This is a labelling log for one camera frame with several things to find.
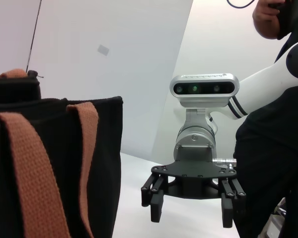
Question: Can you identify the thin black cable loop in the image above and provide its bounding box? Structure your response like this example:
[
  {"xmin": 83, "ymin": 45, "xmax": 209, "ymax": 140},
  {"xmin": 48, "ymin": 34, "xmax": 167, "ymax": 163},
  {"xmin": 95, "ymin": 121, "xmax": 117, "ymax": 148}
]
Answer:
[{"xmin": 225, "ymin": 0, "xmax": 254, "ymax": 8}]

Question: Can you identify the bystander bare hand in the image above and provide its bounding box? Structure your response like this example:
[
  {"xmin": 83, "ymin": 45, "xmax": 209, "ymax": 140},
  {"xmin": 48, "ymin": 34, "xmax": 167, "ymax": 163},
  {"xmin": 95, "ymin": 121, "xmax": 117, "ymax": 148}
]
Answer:
[{"xmin": 252, "ymin": 0, "xmax": 289, "ymax": 40}]

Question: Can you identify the black bag with brown straps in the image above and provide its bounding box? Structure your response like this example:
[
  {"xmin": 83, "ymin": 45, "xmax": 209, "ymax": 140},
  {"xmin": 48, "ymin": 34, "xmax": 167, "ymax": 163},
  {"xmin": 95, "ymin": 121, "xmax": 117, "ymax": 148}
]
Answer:
[{"xmin": 0, "ymin": 68, "xmax": 124, "ymax": 238}]

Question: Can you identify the person in black clothing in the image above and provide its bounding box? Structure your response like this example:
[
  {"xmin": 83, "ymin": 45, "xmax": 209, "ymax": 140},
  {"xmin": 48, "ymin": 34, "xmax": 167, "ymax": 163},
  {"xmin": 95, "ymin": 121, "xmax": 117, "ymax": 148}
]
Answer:
[{"xmin": 233, "ymin": 0, "xmax": 298, "ymax": 238}]

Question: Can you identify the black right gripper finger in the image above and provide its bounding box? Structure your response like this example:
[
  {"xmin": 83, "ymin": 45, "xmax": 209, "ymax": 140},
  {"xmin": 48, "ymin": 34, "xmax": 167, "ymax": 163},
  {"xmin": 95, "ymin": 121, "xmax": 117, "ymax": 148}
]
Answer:
[
  {"xmin": 220, "ymin": 177, "xmax": 247, "ymax": 229},
  {"xmin": 141, "ymin": 173, "xmax": 170, "ymax": 223}
]

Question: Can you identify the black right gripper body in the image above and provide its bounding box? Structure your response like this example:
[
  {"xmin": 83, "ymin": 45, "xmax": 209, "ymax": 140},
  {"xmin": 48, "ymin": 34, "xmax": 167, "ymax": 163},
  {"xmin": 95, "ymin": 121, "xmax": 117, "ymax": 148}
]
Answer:
[{"xmin": 150, "ymin": 145, "xmax": 238, "ymax": 200}]

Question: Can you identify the right gripper connector with cable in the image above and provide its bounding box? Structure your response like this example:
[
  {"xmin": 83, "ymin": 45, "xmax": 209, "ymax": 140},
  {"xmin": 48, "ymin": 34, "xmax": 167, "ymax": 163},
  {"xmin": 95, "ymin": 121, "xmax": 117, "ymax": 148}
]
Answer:
[{"xmin": 212, "ymin": 158, "xmax": 237, "ymax": 172}]

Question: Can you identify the grey background equipment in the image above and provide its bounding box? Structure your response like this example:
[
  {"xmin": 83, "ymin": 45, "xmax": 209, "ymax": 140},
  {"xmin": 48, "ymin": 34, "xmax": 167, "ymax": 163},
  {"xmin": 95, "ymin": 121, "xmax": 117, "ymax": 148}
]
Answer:
[{"xmin": 260, "ymin": 197, "xmax": 288, "ymax": 238}]

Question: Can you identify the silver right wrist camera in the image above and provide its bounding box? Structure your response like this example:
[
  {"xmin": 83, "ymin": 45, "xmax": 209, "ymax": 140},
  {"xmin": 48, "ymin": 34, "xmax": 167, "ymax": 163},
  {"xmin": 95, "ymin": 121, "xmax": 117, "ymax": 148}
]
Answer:
[{"xmin": 169, "ymin": 73, "xmax": 240, "ymax": 110}]

